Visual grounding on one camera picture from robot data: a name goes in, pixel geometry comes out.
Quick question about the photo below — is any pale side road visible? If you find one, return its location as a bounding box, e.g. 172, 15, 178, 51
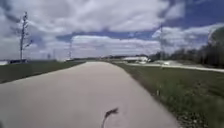
131, 62, 224, 74

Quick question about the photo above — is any bare thin tree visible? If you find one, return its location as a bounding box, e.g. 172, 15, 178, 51
18, 11, 34, 63

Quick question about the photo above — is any row of trees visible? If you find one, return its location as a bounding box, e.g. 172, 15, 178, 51
148, 27, 224, 69

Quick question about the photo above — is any pale concrete path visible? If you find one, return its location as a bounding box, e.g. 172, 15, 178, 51
0, 61, 183, 128

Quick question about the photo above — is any white low building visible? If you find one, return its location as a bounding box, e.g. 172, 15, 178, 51
121, 55, 150, 64

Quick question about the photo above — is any grass verge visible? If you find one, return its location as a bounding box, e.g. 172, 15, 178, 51
109, 61, 224, 128
0, 59, 87, 85

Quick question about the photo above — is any tall pole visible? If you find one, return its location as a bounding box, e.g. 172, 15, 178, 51
159, 23, 165, 66

